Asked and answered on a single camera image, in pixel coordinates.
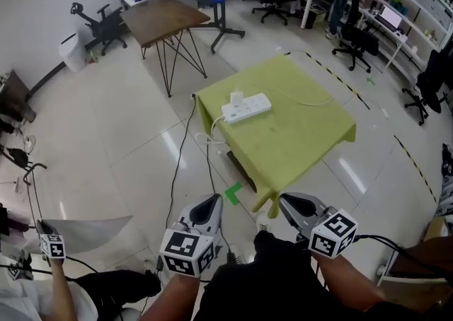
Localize green tablecloth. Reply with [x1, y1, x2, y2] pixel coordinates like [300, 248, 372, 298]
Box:
[195, 53, 357, 218]

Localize white waste bin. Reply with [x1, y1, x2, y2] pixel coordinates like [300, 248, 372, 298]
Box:
[58, 31, 88, 74]

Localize grey cloth covered table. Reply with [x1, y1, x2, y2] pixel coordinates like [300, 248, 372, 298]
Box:
[37, 215, 134, 255]

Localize person's left white shoe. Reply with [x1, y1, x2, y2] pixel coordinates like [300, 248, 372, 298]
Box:
[226, 244, 246, 264]

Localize person's left forearm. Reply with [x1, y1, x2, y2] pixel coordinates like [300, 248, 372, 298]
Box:
[139, 269, 213, 321]

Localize black desk-side bin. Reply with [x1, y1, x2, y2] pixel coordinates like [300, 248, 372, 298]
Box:
[304, 9, 319, 30]

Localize yellow black floor tape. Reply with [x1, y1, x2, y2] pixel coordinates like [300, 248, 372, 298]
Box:
[282, 49, 372, 111]
[394, 134, 437, 204]

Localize person's white shoe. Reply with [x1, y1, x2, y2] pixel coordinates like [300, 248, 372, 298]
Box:
[226, 244, 246, 264]
[255, 210, 273, 233]

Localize dark brown cabinet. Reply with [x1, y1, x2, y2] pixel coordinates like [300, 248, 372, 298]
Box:
[0, 69, 37, 123]

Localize person's black clothing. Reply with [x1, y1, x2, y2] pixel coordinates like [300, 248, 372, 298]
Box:
[193, 230, 453, 321]

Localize black rolling display stand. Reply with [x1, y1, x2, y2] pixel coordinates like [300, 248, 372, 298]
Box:
[209, 0, 246, 54]

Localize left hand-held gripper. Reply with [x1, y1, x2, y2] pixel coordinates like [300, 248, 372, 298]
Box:
[159, 194, 225, 278]

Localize person's right forearm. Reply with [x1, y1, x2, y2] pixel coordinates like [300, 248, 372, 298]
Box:
[310, 251, 387, 313]

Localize black metal frame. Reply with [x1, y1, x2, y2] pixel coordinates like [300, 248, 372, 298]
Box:
[0, 144, 48, 186]

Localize black white patterned fabric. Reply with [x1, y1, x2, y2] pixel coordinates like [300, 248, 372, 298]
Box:
[437, 142, 453, 218]

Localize white power strip cord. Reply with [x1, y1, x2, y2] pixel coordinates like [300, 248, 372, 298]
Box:
[195, 116, 229, 146]

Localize person's right white shoe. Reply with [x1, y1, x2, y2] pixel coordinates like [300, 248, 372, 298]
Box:
[255, 210, 273, 233]

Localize open laptop lit screen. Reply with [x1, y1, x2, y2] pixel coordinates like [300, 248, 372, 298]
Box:
[374, 4, 405, 33]

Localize white power strip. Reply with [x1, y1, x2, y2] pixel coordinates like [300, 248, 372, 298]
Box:
[221, 92, 273, 125]

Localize wooden table black legs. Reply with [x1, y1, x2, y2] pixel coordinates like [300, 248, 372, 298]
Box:
[119, 0, 212, 98]

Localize dark brown desk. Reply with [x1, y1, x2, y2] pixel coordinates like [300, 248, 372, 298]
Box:
[377, 236, 453, 287]

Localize white shelving unit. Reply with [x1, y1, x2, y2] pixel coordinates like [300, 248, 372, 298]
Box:
[360, 0, 453, 80]

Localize cardboard box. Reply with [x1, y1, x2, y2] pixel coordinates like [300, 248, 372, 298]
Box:
[423, 216, 453, 240]

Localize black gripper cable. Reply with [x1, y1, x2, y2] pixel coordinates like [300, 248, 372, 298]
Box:
[353, 233, 453, 280]

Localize black floor cable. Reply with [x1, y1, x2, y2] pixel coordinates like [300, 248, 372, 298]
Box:
[166, 95, 197, 232]
[205, 142, 234, 257]

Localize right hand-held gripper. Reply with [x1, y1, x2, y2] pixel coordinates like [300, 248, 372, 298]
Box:
[278, 191, 359, 261]

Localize white charger with cable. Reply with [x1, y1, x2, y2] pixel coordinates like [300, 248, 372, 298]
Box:
[229, 84, 336, 107]

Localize another person's forearm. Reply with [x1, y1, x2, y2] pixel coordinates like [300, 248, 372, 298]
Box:
[45, 257, 78, 317]

